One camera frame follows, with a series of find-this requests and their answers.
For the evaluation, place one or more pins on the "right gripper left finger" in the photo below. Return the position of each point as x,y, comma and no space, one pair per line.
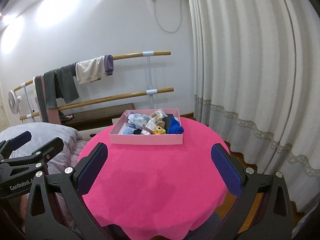
56,209

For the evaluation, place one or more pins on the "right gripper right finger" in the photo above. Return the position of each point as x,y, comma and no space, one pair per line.
273,217

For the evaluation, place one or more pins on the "blue knitted toy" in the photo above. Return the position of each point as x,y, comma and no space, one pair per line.
174,127

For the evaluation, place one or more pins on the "pastel organza scrunchie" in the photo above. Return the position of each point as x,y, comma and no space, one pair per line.
149,128

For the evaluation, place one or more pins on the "cotton swab bag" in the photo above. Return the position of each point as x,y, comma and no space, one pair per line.
157,115

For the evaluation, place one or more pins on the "navy knitted scrunchie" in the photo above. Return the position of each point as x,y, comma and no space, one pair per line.
137,131

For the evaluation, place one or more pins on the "beige satin scrunchie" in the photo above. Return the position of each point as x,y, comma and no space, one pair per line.
161,124

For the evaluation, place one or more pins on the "grey pink towel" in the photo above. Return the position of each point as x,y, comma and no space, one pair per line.
45,94

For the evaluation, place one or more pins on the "white fan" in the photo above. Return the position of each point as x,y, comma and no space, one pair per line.
14,102

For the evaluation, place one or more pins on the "white storage drawer left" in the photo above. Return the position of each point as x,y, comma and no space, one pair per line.
88,134

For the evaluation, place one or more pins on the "dark green towel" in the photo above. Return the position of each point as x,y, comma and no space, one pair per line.
65,85

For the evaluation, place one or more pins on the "pink tablecloth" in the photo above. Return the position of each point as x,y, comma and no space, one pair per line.
151,190

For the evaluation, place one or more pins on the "light blue sock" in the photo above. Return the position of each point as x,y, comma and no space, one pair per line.
128,131

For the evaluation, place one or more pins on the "cream garment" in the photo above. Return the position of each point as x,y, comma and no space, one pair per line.
90,70

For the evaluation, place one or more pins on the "light blue patterned cloth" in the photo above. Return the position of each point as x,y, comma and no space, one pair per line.
137,120

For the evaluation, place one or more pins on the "purple garment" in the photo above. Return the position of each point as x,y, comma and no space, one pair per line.
108,65

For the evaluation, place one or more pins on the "yellow crocheted fish toy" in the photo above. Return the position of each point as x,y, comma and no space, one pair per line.
159,130

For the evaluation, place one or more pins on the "pink shallow box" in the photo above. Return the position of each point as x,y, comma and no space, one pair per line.
116,135

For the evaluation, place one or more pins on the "wooden ballet barre rack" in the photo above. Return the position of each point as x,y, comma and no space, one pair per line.
150,91

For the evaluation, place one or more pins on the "white curtain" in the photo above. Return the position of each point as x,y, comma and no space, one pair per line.
257,85

